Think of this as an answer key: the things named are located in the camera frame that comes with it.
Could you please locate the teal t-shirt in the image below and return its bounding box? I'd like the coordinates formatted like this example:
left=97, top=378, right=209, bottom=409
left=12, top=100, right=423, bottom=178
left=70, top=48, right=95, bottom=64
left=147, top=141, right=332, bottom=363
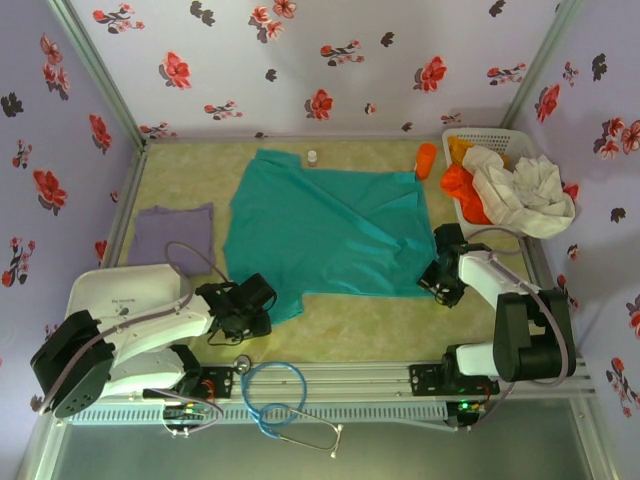
left=223, top=148, right=441, bottom=327

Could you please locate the blue stethoscope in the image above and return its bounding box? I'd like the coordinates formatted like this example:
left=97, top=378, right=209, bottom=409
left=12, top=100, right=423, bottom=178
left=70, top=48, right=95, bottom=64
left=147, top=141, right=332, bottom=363
left=234, top=354, right=345, bottom=459

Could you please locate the orange t-shirt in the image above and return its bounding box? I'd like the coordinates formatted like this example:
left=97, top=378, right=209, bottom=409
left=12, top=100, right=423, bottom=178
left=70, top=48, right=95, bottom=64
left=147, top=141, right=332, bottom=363
left=439, top=164, right=494, bottom=226

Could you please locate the orange cup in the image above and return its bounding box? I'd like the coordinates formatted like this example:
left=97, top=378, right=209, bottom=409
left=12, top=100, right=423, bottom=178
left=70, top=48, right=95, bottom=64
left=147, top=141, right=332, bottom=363
left=413, top=143, right=439, bottom=181

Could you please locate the crumpled white t-shirt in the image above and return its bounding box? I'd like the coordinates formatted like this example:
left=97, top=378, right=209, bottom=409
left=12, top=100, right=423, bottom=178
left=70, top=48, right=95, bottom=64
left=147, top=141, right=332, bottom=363
left=462, top=147, right=577, bottom=240

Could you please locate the yellow t-shirt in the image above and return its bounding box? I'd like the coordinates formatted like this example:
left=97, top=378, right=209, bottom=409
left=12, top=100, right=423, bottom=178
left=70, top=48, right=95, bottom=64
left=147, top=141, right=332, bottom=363
left=447, top=137, right=474, bottom=166

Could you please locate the folded purple t-shirt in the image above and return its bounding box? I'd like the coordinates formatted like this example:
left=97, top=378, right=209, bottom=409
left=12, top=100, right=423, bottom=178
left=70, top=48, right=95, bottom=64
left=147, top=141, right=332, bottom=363
left=127, top=202, right=217, bottom=275

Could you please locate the white plastic laundry basket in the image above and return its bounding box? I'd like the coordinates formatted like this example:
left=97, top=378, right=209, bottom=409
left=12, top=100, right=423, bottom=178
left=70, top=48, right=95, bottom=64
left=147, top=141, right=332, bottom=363
left=442, top=128, right=546, bottom=239

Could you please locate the white medicine bag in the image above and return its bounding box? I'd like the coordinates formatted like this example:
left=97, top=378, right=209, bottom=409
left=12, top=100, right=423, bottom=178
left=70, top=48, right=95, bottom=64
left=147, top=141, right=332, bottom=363
left=67, top=263, right=196, bottom=326

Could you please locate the grey right arm cable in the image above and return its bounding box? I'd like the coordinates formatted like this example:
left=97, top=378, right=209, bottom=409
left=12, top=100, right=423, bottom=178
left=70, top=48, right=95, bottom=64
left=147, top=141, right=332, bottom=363
left=449, top=226, right=576, bottom=434

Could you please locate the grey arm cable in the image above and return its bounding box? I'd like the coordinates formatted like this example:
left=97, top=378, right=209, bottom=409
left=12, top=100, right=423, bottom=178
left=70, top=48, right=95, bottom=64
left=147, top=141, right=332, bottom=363
left=34, top=241, right=231, bottom=439
left=449, top=226, right=576, bottom=434

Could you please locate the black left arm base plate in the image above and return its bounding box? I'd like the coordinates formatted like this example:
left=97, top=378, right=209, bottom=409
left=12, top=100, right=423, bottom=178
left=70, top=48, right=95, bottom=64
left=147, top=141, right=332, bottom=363
left=142, top=367, right=235, bottom=400

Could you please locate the aluminium table side rail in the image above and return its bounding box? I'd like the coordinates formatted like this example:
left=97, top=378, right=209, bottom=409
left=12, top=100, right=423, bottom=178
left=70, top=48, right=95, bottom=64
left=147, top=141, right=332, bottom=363
left=99, top=142, right=151, bottom=269
left=518, top=235, right=585, bottom=362

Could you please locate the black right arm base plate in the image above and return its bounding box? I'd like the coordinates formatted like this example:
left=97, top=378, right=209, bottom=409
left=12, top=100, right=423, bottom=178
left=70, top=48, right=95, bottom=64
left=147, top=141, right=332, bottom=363
left=408, top=363, right=500, bottom=399

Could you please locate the grey left arm cable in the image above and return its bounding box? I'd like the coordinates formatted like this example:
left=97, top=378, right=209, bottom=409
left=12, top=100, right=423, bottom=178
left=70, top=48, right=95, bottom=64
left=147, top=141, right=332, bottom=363
left=34, top=241, right=231, bottom=439

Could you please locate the aluminium mounting rail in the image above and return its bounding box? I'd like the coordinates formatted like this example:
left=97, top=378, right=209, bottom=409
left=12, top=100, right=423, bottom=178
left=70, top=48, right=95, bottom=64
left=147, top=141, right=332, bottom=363
left=47, top=362, right=596, bottom=401

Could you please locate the grey slotted cable duct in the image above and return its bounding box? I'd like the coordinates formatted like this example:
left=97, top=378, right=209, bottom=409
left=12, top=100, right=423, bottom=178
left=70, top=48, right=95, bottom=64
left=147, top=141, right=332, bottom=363
left=67, top=402, right=449, bottom=426

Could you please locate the aluminium frame post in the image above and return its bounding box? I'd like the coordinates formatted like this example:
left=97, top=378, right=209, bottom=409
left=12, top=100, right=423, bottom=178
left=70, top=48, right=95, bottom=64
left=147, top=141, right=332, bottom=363
left=47, top=0, right=150, bottom=147
left=501, top=0, right=587, bottom=130

